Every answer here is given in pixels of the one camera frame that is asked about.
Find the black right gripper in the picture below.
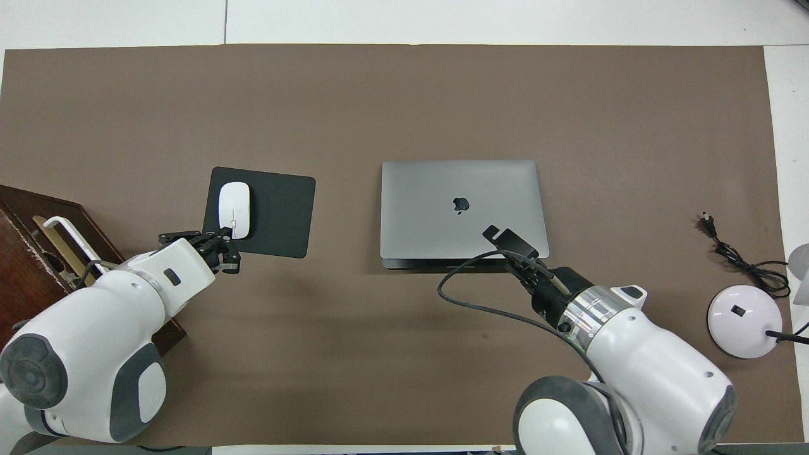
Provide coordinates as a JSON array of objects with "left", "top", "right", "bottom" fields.
[{"left": 482, "top": 225, "right": 592, "bottom": 331}]

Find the brass handle plate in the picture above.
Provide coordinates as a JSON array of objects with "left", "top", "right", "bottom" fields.
[{"left": 32, "top": 215, "right": 86, "bottom": 282}]

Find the brown table mat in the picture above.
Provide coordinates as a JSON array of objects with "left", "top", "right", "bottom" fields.
[{"left": 0, "top": 44, "right": 805, "bottom": 446}]

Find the white box handle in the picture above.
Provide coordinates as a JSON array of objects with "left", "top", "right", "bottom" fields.
[{"left": 42, "top": 215, "right": 107, "bottom": 267}]

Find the silver grey laptop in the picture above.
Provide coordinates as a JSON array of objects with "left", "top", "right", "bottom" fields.
[{"left": 380, "top": 160, "right": 550, "bottom": 270}]

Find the white computer mouse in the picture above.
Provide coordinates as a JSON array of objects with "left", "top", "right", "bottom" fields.
[{"left": 218, "top": 181, "right": 252, "bottom": 240}]

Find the black lamp power cable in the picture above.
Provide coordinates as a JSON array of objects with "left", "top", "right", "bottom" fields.
[{"left": 700, "top": 213, "right": 792, "bottom": 299}]

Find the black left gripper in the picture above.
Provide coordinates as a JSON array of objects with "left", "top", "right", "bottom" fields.
[{"left": 158, "top": 227, "right": 242, "bottom": 274}]

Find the black mouse pad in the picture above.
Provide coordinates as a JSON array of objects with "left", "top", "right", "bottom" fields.
[{"left": 202, "top": 166, "right": 317, "bottom": 259}]

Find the dark wooden box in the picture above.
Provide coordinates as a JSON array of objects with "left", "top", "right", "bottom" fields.
[{"left": 0, "top": 185, "right": 187, "bottom": 356}]

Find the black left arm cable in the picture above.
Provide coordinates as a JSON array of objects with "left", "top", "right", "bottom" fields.
[{"left": 76, "top": 259, "right": 118, "bottom": 289}]

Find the white desk lamp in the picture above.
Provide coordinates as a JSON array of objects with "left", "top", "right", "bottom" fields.
[{"left": 707, "top": 243, "right": 809, "bottom": 360}]

